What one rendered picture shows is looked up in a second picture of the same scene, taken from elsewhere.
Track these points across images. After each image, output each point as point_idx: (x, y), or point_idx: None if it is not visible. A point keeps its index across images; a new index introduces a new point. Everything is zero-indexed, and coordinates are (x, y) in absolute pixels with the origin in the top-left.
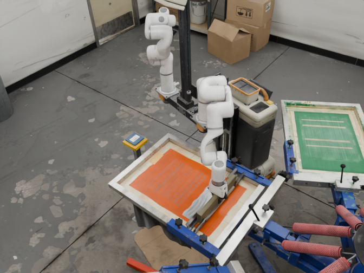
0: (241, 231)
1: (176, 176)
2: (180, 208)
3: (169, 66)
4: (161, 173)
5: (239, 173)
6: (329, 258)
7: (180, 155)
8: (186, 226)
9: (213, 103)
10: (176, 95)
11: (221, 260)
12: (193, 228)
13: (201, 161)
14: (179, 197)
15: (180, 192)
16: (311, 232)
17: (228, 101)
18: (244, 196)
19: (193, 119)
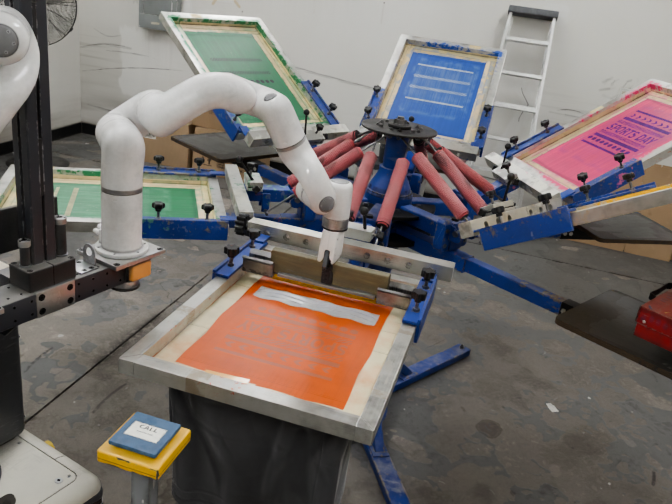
0: (385, 249)
1: (275, 341)
2: (362, 329)
3: None
4: (275, 364)
5: None
6: (373, 210)
7: (198, 343)
8: (396, 319)
9: (275, 95)
10: None
11: (447, 262)
12: (393, 312)
13: (333, 202)
14: (334, 333)
15: (321, 333)
16: (363, 195)
17: (260, 87)
18: None
19: (129, 262)
